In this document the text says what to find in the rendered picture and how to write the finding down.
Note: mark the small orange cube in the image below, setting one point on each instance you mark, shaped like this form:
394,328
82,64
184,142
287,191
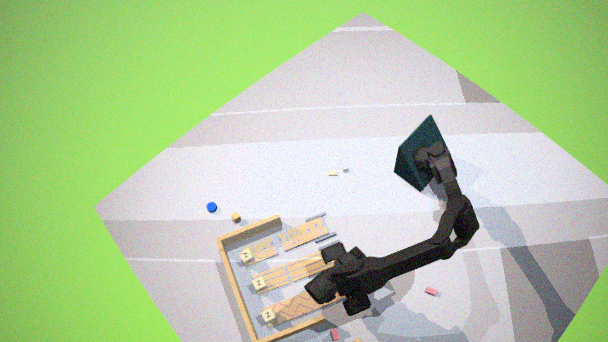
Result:
235,216

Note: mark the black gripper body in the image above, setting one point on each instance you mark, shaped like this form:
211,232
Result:
354,304

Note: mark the orange strip with blue dots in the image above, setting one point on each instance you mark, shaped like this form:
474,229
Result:
307,232

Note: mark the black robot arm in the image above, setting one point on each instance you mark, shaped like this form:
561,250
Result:
368,274

